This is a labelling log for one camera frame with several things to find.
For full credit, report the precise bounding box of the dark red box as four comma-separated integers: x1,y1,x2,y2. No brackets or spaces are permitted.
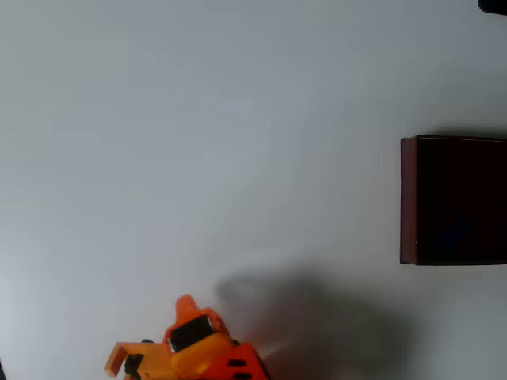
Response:
398,134,507,267

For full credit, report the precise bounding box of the black object at table edge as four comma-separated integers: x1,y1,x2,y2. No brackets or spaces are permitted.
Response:
476,0,507,15

